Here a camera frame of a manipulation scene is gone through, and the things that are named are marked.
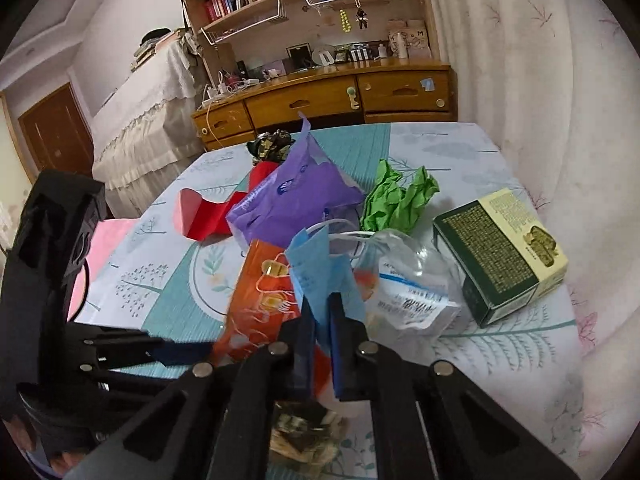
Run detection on wooden desk with drawers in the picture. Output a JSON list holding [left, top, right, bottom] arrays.
[[191, 62, 458, 153]]

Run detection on dark green cream box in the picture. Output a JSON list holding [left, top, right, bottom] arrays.
[[432, 187, 569, 329]]

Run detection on clear plastic bag white label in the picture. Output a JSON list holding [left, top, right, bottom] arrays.
[[350, 230, 463, 346]]

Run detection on white cable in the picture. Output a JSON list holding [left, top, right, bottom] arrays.
[[205, 100, 221, 147]]

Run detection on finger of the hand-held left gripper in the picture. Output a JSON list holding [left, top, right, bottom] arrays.
[[80, 362, 198, 393], [81, 337, 215, 367]]

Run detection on row of red books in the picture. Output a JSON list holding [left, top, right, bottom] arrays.
[[204, 0, 236, 21]]

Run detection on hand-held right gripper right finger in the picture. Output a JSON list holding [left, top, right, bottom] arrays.
[[327, 292, 581, 480]]

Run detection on orange snack packet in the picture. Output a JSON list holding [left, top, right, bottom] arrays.
[[212, 239, 321, 396]]

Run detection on crumpled dark gold wrapper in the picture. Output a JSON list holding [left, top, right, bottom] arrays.
[[270, 400, 347, 480]]

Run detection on beige printed carton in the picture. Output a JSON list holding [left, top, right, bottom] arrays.
[[389, 20, 431, 58]]

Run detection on brown wooden door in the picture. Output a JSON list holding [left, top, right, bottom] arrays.
[[17, 82, 96, 178]]

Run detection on purple plastic packet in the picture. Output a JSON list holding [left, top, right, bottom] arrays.
[[226, 112, 366, 251]]

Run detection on wooden bookshelf hutch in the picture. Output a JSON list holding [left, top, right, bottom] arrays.
[[172, 0, 441, 76]]

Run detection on blue face mask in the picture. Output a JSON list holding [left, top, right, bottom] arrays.
[[284, 219, 386, 356]]

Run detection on black yellow crumpled wrapper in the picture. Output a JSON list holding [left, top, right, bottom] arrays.
[[246, 130, 293, 166]]

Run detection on black photo frame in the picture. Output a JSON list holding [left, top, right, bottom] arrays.
[[287, 45, 312, 72]]

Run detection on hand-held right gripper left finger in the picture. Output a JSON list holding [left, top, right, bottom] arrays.
[[65, 309, 318, 480]]

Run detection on white power strip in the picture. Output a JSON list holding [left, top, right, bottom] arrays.
[[202, 80, 261, 101]]

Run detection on green crumpled paper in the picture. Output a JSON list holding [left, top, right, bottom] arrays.
[[360, 159, 441, 235]]

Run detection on white lace covered piano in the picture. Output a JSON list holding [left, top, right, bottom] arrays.
[[92, 40, 206, 221]]

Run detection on stack of books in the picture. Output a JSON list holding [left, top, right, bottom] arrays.
[[131, 27, 183, 71]]

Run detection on white leaf print curtain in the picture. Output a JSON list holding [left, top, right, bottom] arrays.
[[425, 0, 640, 411]]

